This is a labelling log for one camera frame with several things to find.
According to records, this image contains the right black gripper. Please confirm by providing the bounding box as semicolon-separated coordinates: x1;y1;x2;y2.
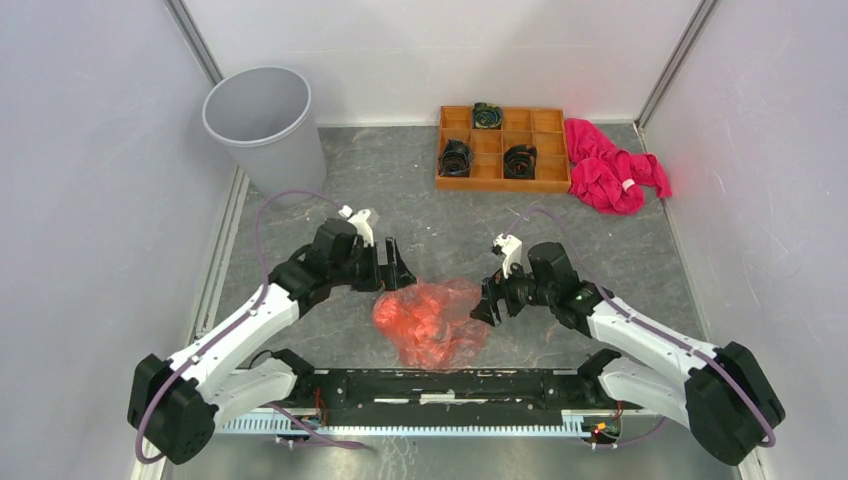
468;254;555;328

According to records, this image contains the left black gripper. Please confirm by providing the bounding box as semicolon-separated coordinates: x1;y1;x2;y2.
329;237;416;293

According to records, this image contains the red translucent trash bag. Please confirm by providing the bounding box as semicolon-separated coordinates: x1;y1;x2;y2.
372;278;491;370

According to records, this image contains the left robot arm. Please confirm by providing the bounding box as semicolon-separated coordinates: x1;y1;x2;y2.
127;210;417;464

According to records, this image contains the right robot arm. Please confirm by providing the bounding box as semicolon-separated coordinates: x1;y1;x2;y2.
470;234;786;466

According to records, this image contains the grey plastic trash bin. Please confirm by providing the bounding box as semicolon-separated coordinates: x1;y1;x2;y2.
201;66;327;209

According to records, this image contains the black rolled belt right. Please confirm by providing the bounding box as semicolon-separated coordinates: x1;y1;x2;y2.
503;144;537;180

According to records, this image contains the pink crumpled cloth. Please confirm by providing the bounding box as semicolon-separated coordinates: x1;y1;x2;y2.
564;118;672;215

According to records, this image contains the orange compartment tray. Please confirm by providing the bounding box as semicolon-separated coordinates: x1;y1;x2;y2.
435;105;571;193

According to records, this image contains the dark rolled belt top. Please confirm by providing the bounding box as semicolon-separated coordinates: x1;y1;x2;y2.
472;102;503;130

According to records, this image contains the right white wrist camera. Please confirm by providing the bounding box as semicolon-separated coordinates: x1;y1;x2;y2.
492;233;523;279

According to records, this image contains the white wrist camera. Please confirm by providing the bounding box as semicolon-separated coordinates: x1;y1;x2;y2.
492;233;523;279
338;205;379;247

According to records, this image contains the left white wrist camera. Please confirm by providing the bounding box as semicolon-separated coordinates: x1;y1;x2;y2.
338;205;379;247

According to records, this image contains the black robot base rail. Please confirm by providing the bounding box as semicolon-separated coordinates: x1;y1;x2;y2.
270;349;621;428

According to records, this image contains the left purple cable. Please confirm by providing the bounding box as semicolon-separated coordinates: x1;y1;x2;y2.
134;188;346;465

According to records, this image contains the white slotted cable duct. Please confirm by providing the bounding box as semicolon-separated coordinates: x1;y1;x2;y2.
217;409;591;439

